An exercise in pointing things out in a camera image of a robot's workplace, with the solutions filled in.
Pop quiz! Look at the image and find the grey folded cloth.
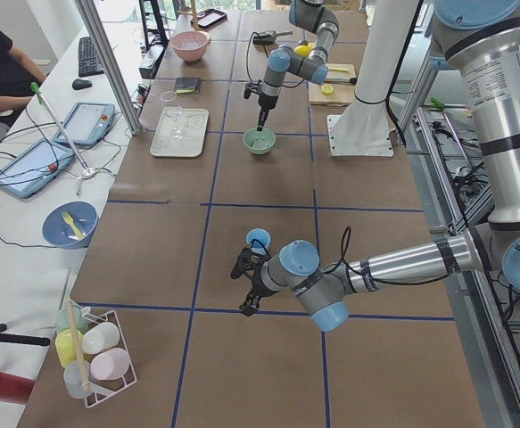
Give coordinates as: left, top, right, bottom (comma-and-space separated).
173, 77, 202, 95

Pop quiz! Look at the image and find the black keyboard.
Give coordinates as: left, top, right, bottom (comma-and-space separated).
78, 37, 104, 78

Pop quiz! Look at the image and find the half lemon slice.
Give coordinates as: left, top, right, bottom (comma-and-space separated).
320, 84, 334, 96

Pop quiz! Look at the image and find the yellow plastic fork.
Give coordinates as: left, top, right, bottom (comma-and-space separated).
62, 211, 85, 241

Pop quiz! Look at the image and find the white wire cup rack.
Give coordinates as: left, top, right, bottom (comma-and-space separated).
62, 299, 138, 409

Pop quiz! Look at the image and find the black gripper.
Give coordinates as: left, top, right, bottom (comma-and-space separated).
256, 94, 278, 132
230, 239, 271, 316

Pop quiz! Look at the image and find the yellow cup on rack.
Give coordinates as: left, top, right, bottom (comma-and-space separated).
54, 329, 77, 368

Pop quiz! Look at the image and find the light blue cup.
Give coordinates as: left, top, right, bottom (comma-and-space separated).
245, 228, 271, 247

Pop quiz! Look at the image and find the aluminium frame post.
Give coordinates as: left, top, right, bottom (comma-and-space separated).
75, 0, 142, 136

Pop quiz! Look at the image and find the green cup on rack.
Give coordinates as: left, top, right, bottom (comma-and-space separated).
54, 305, 90, 335

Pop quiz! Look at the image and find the blue teach pendant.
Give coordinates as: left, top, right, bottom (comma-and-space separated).
0, 139, 75, 199
62, 102, 116, 147

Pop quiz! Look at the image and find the steel muddler black tip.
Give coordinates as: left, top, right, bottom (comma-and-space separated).
325, 78, 358, 86

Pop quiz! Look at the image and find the yellow lemon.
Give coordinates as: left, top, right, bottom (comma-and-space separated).
293, 45, 312, 57

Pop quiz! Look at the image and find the wooden cutting board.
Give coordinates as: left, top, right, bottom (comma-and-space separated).
308, 63, 357, 105

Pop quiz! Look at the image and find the white cup on rack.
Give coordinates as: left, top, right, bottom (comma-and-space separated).
81, 322, 120, 355

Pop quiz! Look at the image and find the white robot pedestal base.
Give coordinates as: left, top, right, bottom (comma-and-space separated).
328, 0, 422, 157

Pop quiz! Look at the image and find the pink bowl with ice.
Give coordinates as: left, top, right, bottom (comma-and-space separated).
170, 31, 211, 62

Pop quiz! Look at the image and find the pink cup on rack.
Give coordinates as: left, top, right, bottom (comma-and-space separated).
90, 348, 131, 381

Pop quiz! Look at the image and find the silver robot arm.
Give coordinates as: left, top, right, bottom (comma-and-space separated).
230, 1, 520, 332
245, 0, 339, 131

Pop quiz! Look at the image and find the black computer mouse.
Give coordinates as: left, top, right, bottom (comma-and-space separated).
71, 78, 93, 91

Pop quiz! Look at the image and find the green bowl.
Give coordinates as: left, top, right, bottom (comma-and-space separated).
243, 128, 276, 155

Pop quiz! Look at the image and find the steel ice scoop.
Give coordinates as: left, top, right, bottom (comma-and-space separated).
252, 30, 293, 45

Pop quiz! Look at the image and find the clear wine glass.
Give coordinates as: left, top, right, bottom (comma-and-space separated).
161, 90, 185, 140

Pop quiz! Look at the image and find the seated person black shirt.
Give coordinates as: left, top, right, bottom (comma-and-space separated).
0, 30, 46, 127

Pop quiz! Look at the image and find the cream bear tray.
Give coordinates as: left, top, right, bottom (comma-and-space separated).
149, 106, 209, 158

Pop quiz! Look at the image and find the blue bowl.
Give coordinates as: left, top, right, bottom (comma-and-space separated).
42, 201, 98, 250

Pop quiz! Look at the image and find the clear cup on rack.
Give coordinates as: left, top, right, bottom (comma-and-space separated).
63, 360, 91, 399

